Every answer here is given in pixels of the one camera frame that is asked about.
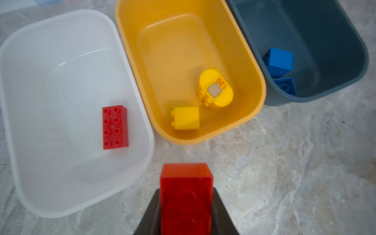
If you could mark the white plastic container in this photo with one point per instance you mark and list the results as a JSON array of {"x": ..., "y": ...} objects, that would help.
[{"x": 56, "y": 76}]

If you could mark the blue square lego brick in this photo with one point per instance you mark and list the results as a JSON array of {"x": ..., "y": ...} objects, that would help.
[{"x": 278, "y": 62}]

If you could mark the yellow square lego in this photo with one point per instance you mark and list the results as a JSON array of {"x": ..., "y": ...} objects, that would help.
[{"x": 185, "y": 118}]

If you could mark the red long lego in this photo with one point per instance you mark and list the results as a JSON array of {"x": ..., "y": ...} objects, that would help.
[
  {"x": 115, "y": 127},
  {"x": 186, "y": 192}
]

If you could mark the yellow plastic container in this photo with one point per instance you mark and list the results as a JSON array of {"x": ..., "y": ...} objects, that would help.
[{"x": 170, "y": 43}]

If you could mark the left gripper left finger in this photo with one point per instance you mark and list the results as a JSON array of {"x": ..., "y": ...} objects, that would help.
[{"x": 150, "y": 223}]

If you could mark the yellow rounded 120 lego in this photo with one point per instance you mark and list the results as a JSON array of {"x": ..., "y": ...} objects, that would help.
[{"x": 213, "y": 90}]

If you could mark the dark teal plastic container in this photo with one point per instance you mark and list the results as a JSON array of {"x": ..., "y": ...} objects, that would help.
[{"x": 328, "y": 52}]

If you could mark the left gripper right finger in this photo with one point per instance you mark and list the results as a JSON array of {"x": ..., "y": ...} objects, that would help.
[{"x": 221, "y": 220}]

